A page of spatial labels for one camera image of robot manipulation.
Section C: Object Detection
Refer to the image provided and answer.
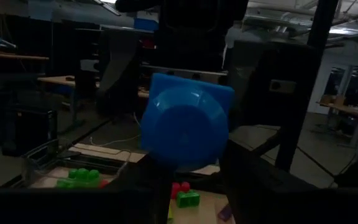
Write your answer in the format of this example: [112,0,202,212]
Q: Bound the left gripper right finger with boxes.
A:
[221,139,358,224]

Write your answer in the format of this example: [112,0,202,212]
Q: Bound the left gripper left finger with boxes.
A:
[0,158,172,224]

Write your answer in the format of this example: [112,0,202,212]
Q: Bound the green studded block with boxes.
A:
[175,190,201,208]
[56,179,101,189]
[68,167,101,181]

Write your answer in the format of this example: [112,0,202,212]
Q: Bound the blue rounded block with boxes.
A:
[140,73,236,172]

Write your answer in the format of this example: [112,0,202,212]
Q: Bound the clear plastic bin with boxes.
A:
[20,138,132,190]

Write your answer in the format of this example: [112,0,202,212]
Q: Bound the black computer tower cart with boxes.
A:
[1,105,58,156]

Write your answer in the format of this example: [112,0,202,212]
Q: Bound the black equipment cabinet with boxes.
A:
[228,40,316,128]

